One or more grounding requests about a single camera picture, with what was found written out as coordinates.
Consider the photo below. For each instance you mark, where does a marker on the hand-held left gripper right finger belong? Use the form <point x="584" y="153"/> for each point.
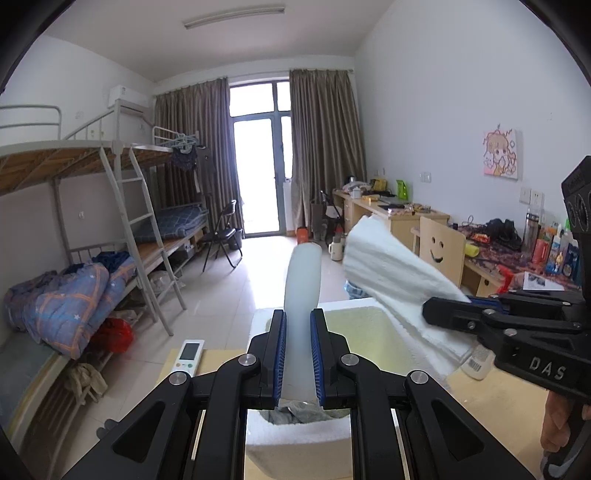
<point x="317" y="364"/>

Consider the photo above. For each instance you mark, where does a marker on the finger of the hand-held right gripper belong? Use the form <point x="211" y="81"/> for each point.
<point x="452" y="314"/>
<point x="545" y="300"/>

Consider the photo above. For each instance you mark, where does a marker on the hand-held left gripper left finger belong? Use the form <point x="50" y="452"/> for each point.
<point x="278" y="364"/>

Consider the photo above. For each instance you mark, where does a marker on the grey sock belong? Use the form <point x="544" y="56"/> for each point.
<point x="300" y="412"/>

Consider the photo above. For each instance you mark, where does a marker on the white styrofoam lid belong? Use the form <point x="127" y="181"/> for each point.
<point x="392" y="272"/>

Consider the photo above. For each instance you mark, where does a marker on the white foam box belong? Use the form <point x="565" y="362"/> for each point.
<point x="295" y="443"/>

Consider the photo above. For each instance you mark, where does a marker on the person's right hand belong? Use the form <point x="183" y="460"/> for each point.
<point x="554" y="415"/>

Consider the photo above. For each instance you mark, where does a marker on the white printed paper sheet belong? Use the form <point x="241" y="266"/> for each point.
<point x="540" y="281"/>

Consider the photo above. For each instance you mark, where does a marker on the group of toiletry bottles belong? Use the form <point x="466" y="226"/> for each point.
<point x="554" y="249"/>

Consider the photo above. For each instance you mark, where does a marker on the white lotion bottle red pump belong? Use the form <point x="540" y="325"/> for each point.
<point x="478" y="364"/>

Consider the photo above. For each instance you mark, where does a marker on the desk with patterned cloth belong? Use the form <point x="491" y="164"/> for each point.
<point x="498" y="263"/>

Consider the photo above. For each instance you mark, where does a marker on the wooden smiley face chair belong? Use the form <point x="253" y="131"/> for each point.
<point x="441" y="251"/>

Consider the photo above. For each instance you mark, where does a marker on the yellow roll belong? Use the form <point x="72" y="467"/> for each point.
<point x="473" y="250"/>

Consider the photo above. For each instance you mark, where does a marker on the black headphones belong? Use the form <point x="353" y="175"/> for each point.
<point x="501" y="228"/>

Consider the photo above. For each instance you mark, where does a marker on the white remote control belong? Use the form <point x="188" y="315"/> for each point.
<point x="189" y="355"/>

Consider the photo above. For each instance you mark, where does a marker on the light wooden desk with drawers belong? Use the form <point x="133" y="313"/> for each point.
<point x="392" y="217"/>

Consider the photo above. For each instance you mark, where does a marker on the white kettle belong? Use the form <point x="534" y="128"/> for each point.
<point x="337" y="249"/>

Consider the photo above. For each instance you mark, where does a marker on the orange bucket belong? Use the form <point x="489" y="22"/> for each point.
<point x="302" y="235"/>

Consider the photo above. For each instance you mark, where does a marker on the green standing packet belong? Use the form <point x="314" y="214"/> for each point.
<point x="401" y="189"/>

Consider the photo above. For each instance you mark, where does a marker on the black folding chair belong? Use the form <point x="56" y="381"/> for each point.
<point x="224" y="233"/>

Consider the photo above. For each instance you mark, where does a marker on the black cart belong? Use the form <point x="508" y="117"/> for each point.
<point x="330" y="217"/>

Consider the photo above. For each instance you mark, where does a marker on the red plastic bag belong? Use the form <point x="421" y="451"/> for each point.
<point x="111" y="334"/>

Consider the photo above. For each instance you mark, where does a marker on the dark blue folded bedding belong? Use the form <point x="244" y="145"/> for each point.
<point x="178" y="221"/>

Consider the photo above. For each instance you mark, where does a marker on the beige cloth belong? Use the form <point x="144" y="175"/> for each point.
<point x="85" y="378"/>

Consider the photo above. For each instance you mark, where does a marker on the white metal ladder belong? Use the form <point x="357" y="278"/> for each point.
<point x="143" y="218"/>

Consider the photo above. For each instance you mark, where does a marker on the glass balcony door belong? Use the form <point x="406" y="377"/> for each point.
<point x="261" y="157"/>

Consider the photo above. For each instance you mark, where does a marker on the brown curtain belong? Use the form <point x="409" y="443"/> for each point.
<point x="194" y="152"/>
<point x="325" y="147"/>

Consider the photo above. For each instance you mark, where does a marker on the blue checked quilt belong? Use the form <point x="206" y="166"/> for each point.
<point x="69" y="304"/>

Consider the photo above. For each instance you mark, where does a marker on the dark hanging garment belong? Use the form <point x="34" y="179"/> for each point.
<point x="184" y="159"/>

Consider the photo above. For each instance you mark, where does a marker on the white metal bunk bed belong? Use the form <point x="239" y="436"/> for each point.
<point x="46" y="159"/>
<point x="157" y="157"/>

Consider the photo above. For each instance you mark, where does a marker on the white air conditioner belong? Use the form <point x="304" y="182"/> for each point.
<point x="129" y="98"/>

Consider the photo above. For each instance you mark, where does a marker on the ceiling tube light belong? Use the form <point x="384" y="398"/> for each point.
<point x="233" y="16"/>

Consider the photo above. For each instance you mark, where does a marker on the white double wall socket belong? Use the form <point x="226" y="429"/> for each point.
<point x="531" y="196"/>

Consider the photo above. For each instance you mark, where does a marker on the pink cartoon wall picture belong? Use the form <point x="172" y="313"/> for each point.
<point x="503" y="154"/>

